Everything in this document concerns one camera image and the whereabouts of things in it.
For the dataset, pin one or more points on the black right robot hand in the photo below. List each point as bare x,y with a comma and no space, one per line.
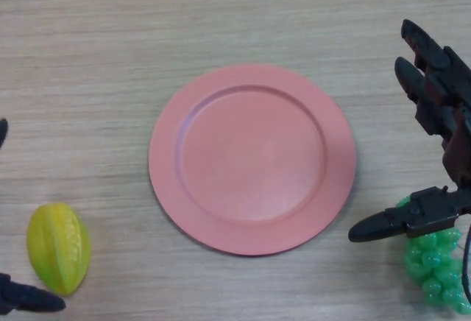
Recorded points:
434,210

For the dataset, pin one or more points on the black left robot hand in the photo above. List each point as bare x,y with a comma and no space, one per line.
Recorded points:
29,299

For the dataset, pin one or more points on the yellow green starfruit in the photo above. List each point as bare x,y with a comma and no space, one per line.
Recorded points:
55,247

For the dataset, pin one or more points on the pink round plate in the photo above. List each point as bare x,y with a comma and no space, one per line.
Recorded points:
254,159

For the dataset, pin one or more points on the green plastic grape bunch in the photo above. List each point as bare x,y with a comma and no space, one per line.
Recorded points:
430,262

